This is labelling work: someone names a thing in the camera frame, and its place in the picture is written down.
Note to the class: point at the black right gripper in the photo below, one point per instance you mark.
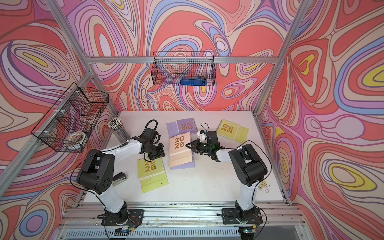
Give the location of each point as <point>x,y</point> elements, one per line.
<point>195,143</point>

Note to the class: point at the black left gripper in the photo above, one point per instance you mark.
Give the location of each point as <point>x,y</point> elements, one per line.
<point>161,153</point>

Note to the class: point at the pink desk calendar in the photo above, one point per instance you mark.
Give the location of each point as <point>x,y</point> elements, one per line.
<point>178,152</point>

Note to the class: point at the purple desk calendar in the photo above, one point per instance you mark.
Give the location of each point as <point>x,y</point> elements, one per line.
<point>184,166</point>
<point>182,126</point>

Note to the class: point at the green desk calendar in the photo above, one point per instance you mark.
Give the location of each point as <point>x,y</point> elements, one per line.
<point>232,131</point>
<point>152,174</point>

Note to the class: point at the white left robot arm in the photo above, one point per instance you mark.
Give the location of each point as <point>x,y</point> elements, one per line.
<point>97,172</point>

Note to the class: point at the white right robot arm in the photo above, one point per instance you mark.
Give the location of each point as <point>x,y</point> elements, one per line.
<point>248,165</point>

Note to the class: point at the clear cup of coloured pencils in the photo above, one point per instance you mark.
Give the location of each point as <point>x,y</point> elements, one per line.
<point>116,125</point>

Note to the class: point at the blue pouch in basket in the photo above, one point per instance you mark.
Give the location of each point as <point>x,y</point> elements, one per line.
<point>193,81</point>

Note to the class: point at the tape roll in basket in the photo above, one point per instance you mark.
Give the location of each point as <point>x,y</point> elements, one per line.
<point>75,139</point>

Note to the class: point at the yellow binder clips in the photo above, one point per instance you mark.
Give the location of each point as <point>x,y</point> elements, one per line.
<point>264,186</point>

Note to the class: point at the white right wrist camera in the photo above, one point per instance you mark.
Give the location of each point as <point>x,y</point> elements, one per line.
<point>202,135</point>

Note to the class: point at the black wire basket back wall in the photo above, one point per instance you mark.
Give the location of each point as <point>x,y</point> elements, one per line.
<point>170,67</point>

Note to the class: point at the black wire basket wall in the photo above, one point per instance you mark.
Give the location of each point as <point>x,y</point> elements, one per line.
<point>170,67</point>
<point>77,109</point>

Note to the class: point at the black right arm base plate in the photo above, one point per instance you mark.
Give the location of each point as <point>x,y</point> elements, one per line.
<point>238,216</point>

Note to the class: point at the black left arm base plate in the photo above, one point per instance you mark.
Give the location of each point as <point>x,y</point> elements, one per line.
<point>130,217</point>

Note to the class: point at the black wire basket left wall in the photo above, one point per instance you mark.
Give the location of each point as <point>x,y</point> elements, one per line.
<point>77,109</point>

